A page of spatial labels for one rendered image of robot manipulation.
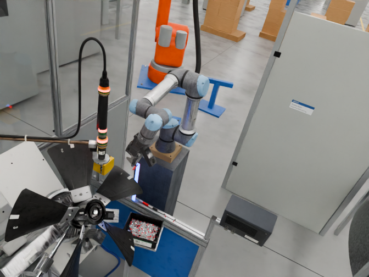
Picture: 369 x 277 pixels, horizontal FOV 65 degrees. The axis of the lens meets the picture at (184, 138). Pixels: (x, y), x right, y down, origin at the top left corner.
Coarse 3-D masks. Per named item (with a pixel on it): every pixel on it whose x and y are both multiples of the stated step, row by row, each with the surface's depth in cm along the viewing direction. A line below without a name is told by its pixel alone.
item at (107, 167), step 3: (111, 159) 189; (108, 162) 187; (111, 162) 190; (93, 165) 188; (96, 165) 187; (99, 165) 186; (105, 165) 184; (108, 165) 188; (111, 165) 192; (93, 168) 190; (96, 168) 188; (99, 168) 187; (105, 168) 186; (108, 168) 189; (111, 168) 194; (99, 171) 189; (102, 171) 187; (105, 171) 188; (108, 171) 191; (102, 174) 189; (105, 174) 190
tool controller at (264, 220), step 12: (228, 204) 154; (240, 204) 155; (252, 204) 155; (228, 216) 154; (240, 216) 151; (252, 216) 151; (264, 216) 152; (276, 216) 152; (228, 228) 163; (240, 228) 157; (252, 228) 151; (264, 228) 147; (252, 240) 159; (264, 240) 154
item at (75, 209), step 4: (68, 208) 129; (72, 208) 131; (76, 208) 133; (68, 212) 131; (72, 212) 133; (76, 212) 134; (64, 216) 131; (68, 216) 133; (72, 216) 135; (64, 220) 133; (68, 220) 135
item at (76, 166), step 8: (64, 144) 140; (48, 152) 137; (56, 152) 138; (72, 152) 141; (80, 152) 142; (88, 152) 143; (56, 160) 138; (64, 160) 139; (72, 160) 140; (80, 160) 141; (88, 160) 142; (64, 168) 139; (72, 168) 139; (80, 168) 140; (88, 168) 141; (64, 176) 139; (72, 176) 139; (80, 176) 140; (88, 176) 140; (72, 184) 139; (80, 184) 139; (88, 184) 140
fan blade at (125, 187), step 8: (112, 168) 166; (120, 168) 168; (112, 176) 162; (120, 176) 164; (104, 184) 156; (112, 184) 158; (120, 184) 159; (128, 184) 163; (136, 184) 166; (104, 192) 151; (112, 192) 153; (120, 192) 155; (128, 192) 158; (136, 192) 162; (112, 200) 148
